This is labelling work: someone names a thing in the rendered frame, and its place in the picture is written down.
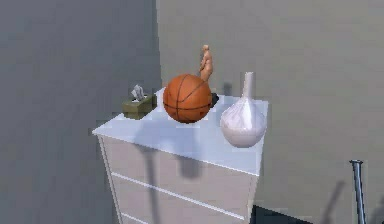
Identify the orange basketball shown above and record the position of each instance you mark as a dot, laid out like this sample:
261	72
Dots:
187	98

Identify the tan wooden figurine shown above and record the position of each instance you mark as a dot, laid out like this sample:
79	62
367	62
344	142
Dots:
206	65

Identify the white round vase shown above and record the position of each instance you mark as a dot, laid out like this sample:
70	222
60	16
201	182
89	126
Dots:
243	121

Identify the olive green tissue box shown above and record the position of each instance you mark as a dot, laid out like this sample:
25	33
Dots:
138	106

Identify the white chest of drawers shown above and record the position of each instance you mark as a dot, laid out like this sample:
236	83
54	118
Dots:
186	173

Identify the grey metal baseball bat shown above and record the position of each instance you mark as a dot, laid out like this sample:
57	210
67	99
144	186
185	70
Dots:
358	191

